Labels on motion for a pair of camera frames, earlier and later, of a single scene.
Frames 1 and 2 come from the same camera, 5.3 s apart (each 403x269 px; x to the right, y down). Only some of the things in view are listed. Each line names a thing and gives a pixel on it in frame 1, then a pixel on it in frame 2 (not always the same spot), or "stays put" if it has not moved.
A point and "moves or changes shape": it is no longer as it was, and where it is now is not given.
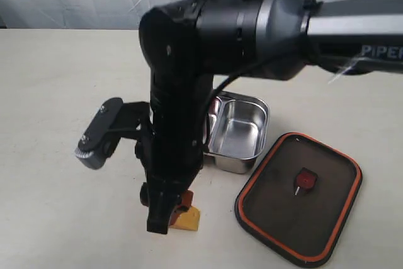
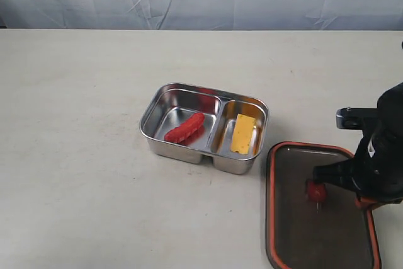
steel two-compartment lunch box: [236, 131] stays put
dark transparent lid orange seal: [299, 201] moves or changes shape
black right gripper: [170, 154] to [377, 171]
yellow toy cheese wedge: [189, 220] to [244, 129]
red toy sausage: [187, 196] moves or changes shape
